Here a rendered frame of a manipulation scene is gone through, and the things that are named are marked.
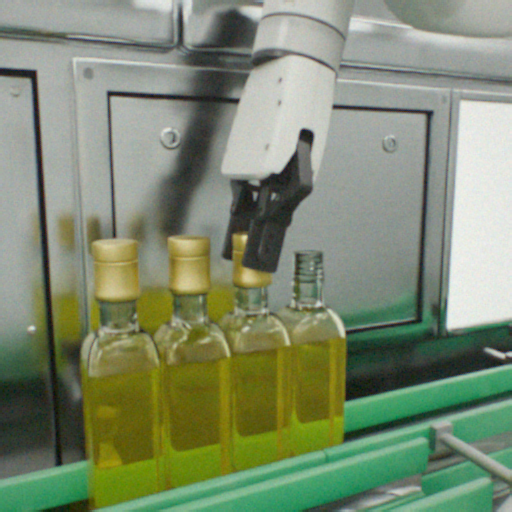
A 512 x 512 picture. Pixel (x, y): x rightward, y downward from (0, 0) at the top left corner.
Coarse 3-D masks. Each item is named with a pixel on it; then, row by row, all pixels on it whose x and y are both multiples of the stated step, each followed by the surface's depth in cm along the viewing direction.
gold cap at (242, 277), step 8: (240, 232) 46; (248, 232) 47; (232, 240) 46; (240, 240) 44; (240, 248) 45; (240, 256) 45; (240, 264) 45; (240, 272) 45; (248, 272) 45; (256, 272) 45; (264, 272) 45; (232, 280) 46; (240, 280) 45; (248, 280) 45; (256, 280) 45; (264, 280) 45
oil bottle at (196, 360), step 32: (160, 352) 43; (192, 352) 42; (224, 352) 43; (192, 384) 42; (224, 384) 43; (192, 416) 42; (224, 416) 44; (192, 448) 43; (224, 448) 44; (192, 480) 43
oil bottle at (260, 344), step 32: (224, 320) 47; (256, 320) 45; (256, 352) 45; (288, 352) 46; (256, 384) 45; (288, 384) 46; (256, 416) 45; (288, 416) 47; (256, 448) 46; (288, 448) 48
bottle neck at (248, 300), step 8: (240, 288) 45; (248, 288) 45; (256, 288) 45; (264, 288) 46; (240, 296) 46; (248, 296) 45; (256, 296) 45; (264, 296) 46; (240, 304) 46; (248, 304) 45; (256, 304) 45; (264, 304) 46; (240, 312) 46; (248, 312) 46; (256, 312) 46; (264, 312) 46
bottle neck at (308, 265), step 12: (300, 252) 49; (312, 252) 49; (300, 264) 48; (312, 264) 47; (300, 276) 48; (312, 276) 47; (300, 288) 48; (312, 288) 48; (300, 300) 48; (312, 300) 48
